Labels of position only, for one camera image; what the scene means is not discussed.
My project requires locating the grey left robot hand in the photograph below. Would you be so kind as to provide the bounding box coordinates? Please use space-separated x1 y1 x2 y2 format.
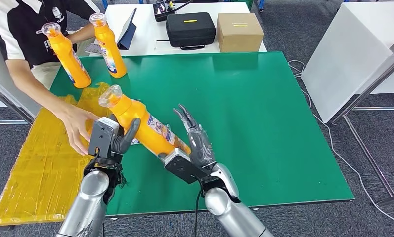
108 113 142 155

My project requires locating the smartphone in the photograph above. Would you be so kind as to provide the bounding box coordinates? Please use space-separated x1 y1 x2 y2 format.
85 43 103 56

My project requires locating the cardboard box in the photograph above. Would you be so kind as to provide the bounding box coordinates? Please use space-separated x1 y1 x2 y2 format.
216 12 265 53

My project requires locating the orange detergent bottle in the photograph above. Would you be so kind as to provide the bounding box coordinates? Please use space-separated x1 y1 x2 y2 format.
98 84 191 157
85 122 142 148
89 12 128 79
36 22 92 89

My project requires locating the black zip case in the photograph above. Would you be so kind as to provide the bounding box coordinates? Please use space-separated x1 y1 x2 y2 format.
165 12 217 51

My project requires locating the person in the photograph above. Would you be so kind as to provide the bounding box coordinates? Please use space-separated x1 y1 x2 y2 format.
0 0 102 157

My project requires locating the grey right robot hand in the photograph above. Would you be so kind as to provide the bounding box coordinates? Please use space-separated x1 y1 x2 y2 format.
173 103 217 169

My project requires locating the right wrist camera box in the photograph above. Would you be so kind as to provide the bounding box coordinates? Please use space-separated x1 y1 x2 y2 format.
164 148 214 185

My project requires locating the black right camera cable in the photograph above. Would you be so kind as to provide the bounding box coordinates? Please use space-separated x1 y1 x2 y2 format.
194 190 204 237

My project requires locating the black screen device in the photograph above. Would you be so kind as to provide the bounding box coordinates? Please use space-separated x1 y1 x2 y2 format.
152 0 194 23

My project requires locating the white table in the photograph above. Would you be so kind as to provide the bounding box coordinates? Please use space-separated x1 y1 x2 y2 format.
89 1 268 57
300 1 394 123

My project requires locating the white cable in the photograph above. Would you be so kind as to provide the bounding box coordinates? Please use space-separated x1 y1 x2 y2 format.
288 59 394 230

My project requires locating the yellow taped sheet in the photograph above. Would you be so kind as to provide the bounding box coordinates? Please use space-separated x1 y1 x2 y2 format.
0 81 112 226

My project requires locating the grey metal frame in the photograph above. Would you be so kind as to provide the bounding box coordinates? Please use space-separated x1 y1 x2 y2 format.
327 39 394 207

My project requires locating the green table board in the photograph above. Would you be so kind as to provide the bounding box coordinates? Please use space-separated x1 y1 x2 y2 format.
47 51 355 218

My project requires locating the tablet in blue cover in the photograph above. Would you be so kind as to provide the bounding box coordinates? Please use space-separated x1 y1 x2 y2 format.
116 7 138 51

